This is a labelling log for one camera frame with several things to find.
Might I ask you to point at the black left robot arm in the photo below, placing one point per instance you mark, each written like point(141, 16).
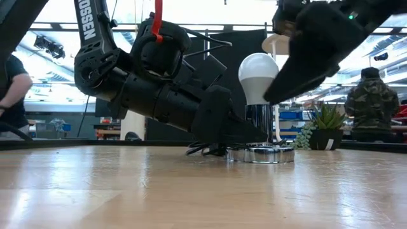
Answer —
point(92, 66)

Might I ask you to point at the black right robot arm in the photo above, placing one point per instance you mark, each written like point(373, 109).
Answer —
point(394, 6)

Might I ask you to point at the red bin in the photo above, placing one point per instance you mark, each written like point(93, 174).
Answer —
point(403, 111)

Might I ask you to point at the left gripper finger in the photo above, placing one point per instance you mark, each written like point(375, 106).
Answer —
point(211, 114)

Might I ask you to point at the chrome lamp base with socket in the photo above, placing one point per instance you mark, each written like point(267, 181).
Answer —
point(260, 155)

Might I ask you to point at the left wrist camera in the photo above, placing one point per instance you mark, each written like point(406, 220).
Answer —
point(211, 71)

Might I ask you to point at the black aluminium table frame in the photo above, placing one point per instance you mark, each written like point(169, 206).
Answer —
point(63, 144)

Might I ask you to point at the potted succulent plant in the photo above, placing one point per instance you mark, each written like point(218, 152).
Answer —
point(327, 140)

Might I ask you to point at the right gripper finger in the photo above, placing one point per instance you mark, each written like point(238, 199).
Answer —
point(305, 63)

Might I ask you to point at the small blue bin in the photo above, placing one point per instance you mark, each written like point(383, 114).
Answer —
point(66, 127)

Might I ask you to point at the wooden shelf unit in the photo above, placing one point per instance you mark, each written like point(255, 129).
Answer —
point(108, 132)

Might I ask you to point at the person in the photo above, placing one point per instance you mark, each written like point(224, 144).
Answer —
point(12, 82)
point(372, 98)

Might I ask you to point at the white lightbulb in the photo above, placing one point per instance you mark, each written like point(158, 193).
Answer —
point(256, 73)

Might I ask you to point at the white stand with round top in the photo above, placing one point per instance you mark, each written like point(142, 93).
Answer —
point(280, 44)

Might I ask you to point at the small black ceiling fixture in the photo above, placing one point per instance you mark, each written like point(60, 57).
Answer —
point(380, 56)

